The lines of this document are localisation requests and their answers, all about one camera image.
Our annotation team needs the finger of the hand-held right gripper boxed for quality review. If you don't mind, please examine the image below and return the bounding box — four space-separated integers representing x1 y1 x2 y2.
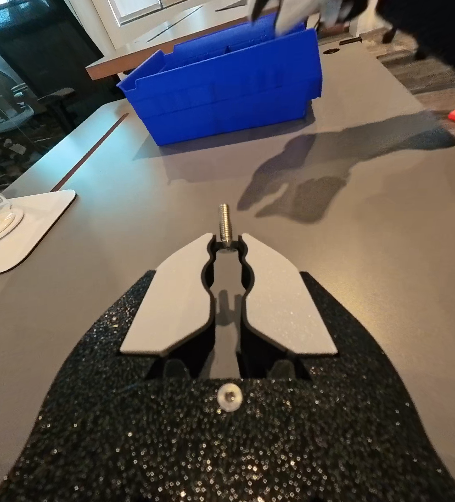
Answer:
251 0 319 37
321 0 344 25

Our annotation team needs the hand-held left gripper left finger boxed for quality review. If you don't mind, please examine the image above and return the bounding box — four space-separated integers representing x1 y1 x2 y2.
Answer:
119 232 217 367

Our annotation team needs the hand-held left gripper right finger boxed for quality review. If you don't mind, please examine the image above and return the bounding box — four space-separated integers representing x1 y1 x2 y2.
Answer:
240 232 339 367

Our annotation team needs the steel bolt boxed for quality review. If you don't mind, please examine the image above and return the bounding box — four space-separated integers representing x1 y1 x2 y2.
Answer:
217 203 238 252

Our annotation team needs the blue plastic bin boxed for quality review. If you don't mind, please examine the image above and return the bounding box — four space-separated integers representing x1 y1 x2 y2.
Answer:
116 11 322 147

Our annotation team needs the white table with wooden edge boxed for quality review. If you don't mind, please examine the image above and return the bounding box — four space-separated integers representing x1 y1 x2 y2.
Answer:
86 0 281 81

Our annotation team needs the white flat stand base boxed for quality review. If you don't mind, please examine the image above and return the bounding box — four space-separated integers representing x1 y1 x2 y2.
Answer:
0 189 77 275

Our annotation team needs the dark panel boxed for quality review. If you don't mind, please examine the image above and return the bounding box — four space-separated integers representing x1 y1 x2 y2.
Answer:
0 0 107 79

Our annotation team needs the grey office chair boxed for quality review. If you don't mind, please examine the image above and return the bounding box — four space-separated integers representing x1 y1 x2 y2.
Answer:
0 59 76 137

